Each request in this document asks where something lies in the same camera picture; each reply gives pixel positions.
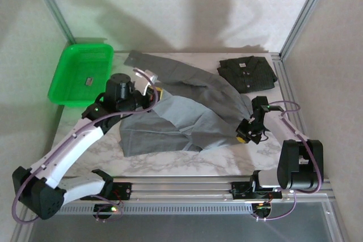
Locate grey long sleeve shirt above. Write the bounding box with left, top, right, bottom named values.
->
left=118, top=50, right=254, bottom=158

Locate dark button-up shirt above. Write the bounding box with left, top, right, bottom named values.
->
left=217, top=56, right=279, bottom=95

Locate green plastic basket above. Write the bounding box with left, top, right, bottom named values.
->
left=47, top=44, right=115, bottom=109

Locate black electronics board with LED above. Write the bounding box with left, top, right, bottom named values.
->
left=93, top=203, right=123, bottom=223
left=252, top=202, right=273, bottom=222

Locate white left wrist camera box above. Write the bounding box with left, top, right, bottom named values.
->
left=135, top=68, right=160, bottom=96

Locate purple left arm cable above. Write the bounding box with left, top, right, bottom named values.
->
left=12, top=67, right=161, bottom=223

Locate aluminium side rail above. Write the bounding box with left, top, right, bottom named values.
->
left=269, top=52, right=318, bottom=178

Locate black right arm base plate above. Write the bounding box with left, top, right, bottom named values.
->
left=231, top=181, right=284, bottom=200

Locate aluminium frame rail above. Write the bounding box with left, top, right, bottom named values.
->
left=25, top=177, right=335, bottom=205

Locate grey slotted cable duct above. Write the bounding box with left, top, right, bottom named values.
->
left=36, top=203, right=254, bottom=215

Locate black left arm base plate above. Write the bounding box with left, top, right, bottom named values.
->
left=80, top=181, right=133, bottom=201

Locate aluminium corner post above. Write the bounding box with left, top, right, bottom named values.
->
left=27, top=0, right=77, bottom=45
left=279, top=0, right=336, bottom=58

